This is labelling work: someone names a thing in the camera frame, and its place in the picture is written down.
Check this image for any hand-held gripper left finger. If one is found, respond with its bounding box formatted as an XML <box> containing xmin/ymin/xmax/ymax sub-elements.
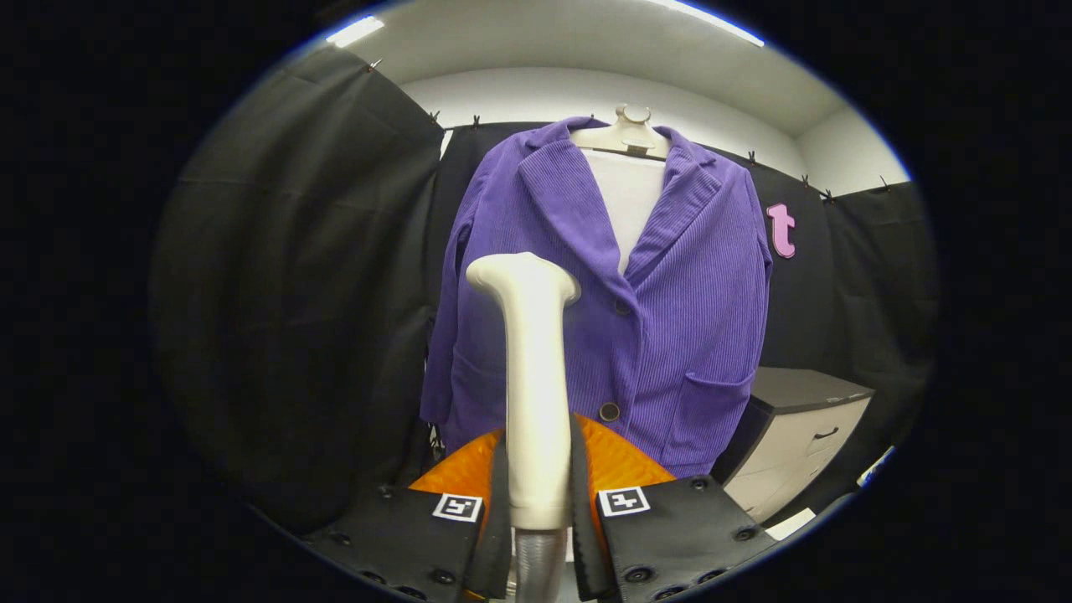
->
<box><xmin>303</xmin><ymin>427</ymin><xmax>513</xmax><ymax>602</ymax></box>

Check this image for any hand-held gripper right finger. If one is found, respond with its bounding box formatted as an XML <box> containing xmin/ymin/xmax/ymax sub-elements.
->
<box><xmin>569</xmin><ymin>412</ymin><xmax>780</xmax><ymax>602</ymax></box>

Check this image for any white garment steamer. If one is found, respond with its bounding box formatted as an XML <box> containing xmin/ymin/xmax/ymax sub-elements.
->
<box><xmin>466</xmin><ymin>252</ymin><xmax>581</xmax><ymax>530</ymax></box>

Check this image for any purple corduroy jacket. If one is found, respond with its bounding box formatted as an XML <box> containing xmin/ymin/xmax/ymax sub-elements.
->
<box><xmin>419</xmin><ymin>116</ymin><xmax>773</xmax><ymax>480</ymax></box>

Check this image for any cream clothes hanger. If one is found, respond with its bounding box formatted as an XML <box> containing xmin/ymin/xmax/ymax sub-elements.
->
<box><xmin>569</xmin><ymin>104</ymin><xmax>673</xmax><ymax>160</ymax></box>

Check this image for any white paper sheet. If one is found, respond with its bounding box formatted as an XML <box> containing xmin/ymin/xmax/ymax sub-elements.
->
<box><xmin>764</xmin><ymin>507</ymin><xmax>817</xmax><ymax>541</ymax></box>

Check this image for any white cabinet with grey top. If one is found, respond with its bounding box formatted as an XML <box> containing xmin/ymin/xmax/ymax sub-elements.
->
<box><xmin>710</xmin><ymin>367</ymin><xmax>874</xmax><ymax>524</ymax></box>

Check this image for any white ironing form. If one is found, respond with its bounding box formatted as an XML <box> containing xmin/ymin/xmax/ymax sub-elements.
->
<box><xmin>582</xmin><ymin>149</ymin><xmax>668</xmax><ymax>276</ymax></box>

